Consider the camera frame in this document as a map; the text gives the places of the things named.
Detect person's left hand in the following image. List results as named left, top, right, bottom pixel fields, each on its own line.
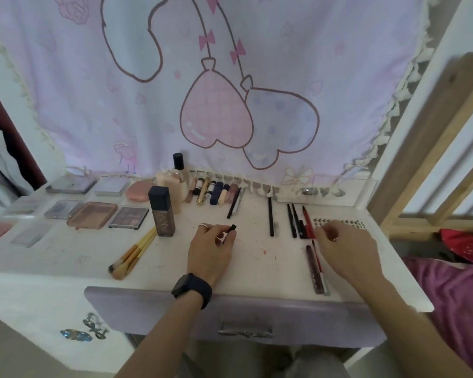
left=186, top=223, right=237, bottom=289

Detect person's right hand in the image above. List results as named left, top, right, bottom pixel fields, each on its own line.
left=313, top=220, right=389, bottom=294

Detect false eyelash tray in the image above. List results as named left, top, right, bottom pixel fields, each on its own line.
left=311, top=217, right=369, bottom=233

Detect red applicator wand silver cap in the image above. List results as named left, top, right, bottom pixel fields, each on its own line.
left=311, top=239, right=332, bottom=297

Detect red makeup pencil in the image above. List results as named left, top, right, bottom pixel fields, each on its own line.
left=302, top=206, right=316, bottom=240

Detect dark square foundation bottle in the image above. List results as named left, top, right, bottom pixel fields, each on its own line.
left=148, top=186, right=177, bottom=237

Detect long black makeup pencil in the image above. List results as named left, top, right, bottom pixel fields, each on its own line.
left=267, top=196, right=276, bottom=238

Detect short black makeup pencil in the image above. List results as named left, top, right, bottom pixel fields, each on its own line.
left=286, top=203, right=298, bottom=239

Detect yellow handled makeup brushes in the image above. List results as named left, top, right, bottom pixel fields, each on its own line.
left=112, top=230, right=158, bottom=281

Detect peach pump bottle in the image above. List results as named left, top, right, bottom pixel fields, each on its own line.
left=155, top=169, right=190, bottom=214

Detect purple drawer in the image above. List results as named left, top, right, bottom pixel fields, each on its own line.
left=84, top=286, right=387, bottom=348

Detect pink rounded compact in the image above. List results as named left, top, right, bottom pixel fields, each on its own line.
left=125, top=181, right=155, bottom=203

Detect foundation bottle black cap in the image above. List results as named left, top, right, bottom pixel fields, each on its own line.
left=172, top=152, right=190, bottom=185

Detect small grey square palette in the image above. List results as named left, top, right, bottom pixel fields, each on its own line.
left=92, top=176, right=131, bottom=197

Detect silver square palette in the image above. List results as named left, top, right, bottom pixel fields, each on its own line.
left=43, top=199, right=84, bottom=220

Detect clear square palette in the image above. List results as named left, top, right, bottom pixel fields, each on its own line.
left=11, top=224, right=53, bottom=248

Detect person's left forearm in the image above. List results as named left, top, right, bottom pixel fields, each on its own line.
left=114, top=301, right=205, bottom=378

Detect person's right forearm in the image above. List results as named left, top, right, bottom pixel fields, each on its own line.
left=358, top=279, right=473, bottom=378

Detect white dressing table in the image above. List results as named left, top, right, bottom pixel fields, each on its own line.
left=0, top=0, right=435, bottom=378

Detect black smartwatch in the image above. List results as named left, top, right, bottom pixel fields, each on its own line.
left=171, top=273, right=213, bottom=310

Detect red floral pillow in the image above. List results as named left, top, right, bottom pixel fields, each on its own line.
left=439, top=228, right=473, bottom=266

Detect purple bed sheet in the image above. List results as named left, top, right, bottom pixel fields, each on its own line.
left=404, top=257, right=473, bottom=374

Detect blue shiny cabinet sticker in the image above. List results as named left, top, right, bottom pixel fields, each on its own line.
left=59, top=328, right=94, bottom=343

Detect pink cartoon cloth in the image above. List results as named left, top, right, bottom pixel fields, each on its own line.
left=0, top=0, right=440, bottom=193

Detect white hanging garment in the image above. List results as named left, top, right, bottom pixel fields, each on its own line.
left=0, top=125, right=32, bottom=225

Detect dark red wooden door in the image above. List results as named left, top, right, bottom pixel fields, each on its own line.
left=0, top=74, right=48, bottom=192

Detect silver drawer handle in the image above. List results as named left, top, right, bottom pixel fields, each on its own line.
left=218, top=320, right=275, bottom=338

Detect wooden bed frame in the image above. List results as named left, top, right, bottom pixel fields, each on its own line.
left=368, top=52, right=473, bottom=243

